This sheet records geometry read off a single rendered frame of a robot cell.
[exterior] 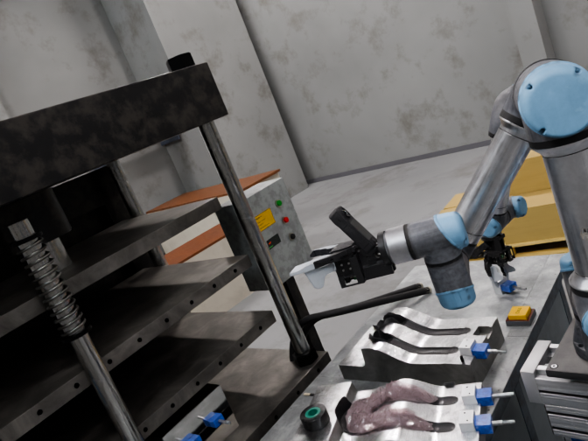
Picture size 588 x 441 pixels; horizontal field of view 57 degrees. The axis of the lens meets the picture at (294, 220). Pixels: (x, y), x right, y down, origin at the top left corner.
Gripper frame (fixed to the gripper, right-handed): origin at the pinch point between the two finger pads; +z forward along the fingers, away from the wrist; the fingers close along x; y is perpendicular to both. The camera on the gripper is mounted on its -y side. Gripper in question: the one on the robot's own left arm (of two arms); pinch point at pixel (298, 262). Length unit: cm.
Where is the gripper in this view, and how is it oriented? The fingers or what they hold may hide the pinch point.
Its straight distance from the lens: 117.6
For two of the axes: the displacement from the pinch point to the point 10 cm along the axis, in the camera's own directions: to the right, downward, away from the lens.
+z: -8.9, 2.8, 3.7
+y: 3.3, 9.4, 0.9
